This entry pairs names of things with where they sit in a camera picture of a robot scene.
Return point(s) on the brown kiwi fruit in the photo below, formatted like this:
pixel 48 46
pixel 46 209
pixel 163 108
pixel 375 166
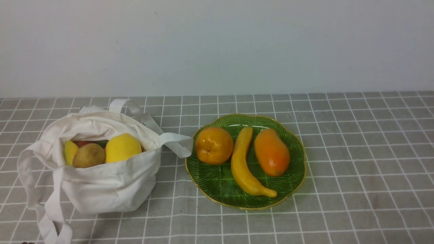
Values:
pixel 88 156

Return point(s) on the white cloth tote bag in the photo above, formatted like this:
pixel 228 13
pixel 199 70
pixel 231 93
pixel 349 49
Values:
pixel 116 187

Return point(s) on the red fruit in bag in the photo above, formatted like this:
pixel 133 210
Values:
pixel 81 143

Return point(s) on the small yellow fruit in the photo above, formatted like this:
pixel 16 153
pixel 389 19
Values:
pixel 70 150

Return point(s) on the orange tangerine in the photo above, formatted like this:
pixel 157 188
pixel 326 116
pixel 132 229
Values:
pixel 214 145

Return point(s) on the green leaf-shaped glass plate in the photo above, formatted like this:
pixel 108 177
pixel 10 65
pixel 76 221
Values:
pixel 217 183

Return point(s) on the yellow banana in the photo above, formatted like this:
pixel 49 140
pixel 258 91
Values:
pixel 240 170

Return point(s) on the orange mango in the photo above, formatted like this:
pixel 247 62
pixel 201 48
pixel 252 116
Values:
pixel 272 153

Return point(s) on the yellow lemon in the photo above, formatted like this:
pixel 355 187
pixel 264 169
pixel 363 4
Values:
pixel 121 148

